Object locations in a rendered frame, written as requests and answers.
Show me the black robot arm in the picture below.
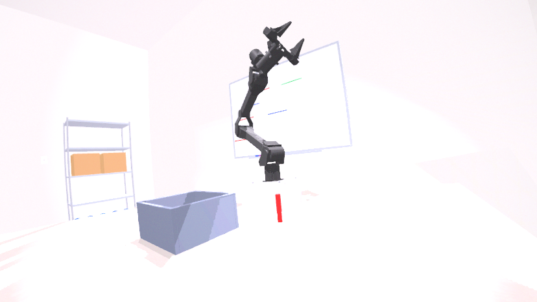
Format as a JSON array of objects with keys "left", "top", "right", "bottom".
[{"left": 234, "top": 49, "right": 285, "bottom": 182}]

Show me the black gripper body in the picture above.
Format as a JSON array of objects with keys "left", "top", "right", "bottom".
[{"left": 263, "top": 26, "right": 300, "bottom": 66}]

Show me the red peg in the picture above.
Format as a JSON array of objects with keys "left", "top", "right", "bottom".
[{"left": 275, "top": 194, "right": 283, "bottom": 222}]

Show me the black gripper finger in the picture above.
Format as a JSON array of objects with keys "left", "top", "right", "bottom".
[
  {"left": 270, "top": 21, "right": 292, "bottom": 38},
  {"left": 289, "top": 38, "right": 305, "bottom": 59}
]

